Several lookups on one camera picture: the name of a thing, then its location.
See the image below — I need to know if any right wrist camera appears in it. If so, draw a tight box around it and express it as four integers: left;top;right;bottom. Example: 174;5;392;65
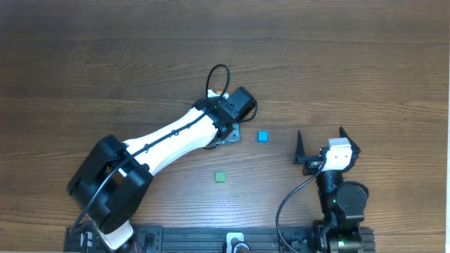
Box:
321;137;354;172

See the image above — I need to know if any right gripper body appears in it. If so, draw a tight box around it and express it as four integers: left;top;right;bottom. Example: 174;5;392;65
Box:
302;148;330;176

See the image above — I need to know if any mounting rail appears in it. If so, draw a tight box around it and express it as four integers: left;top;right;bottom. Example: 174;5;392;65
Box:
64;224;376;253

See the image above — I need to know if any black cable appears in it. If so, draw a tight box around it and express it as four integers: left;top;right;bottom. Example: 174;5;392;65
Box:
69;63;259;235
275;160;328;253

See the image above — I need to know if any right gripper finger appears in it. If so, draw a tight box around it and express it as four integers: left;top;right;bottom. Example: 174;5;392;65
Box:
294;129;307;165
337;126;361;156

